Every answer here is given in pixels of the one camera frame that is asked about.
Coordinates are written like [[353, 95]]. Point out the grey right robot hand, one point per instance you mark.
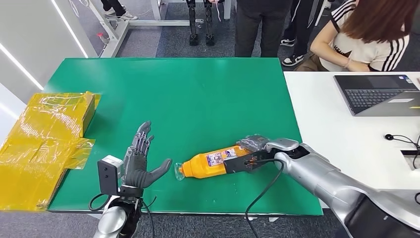
[[252, 143]]

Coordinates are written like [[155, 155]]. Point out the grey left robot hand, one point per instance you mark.
[[137, 174]]

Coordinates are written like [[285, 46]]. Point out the orange plastic bottle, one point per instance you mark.
[[200, 166]]

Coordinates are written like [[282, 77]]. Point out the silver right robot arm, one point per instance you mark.
[[328, 180]]

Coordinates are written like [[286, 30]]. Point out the yellow taped cardboard box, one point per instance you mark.
[[39, 148]]

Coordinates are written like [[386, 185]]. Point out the person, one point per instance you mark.
[[259, 26], [300, 19], [115, 6], [367, 42]]

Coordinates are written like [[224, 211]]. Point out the dark grey laptop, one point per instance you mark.
[[377, 97]]

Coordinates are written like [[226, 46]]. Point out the standing humanoid robot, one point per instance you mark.
[[193, 23]]

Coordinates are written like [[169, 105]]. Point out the small red knob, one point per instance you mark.
[[100, 34]]

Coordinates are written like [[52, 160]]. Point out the black flat desk device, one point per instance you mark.
[[410, 153]]

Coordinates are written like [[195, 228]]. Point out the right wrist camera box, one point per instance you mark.
[[236, 166]]

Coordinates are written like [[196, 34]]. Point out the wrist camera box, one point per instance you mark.
[[106, 175], [236, 166]]

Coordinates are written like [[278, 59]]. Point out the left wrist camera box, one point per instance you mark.
[[106, 175]]

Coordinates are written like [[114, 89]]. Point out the white metal frame table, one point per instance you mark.
[[157, 22]]

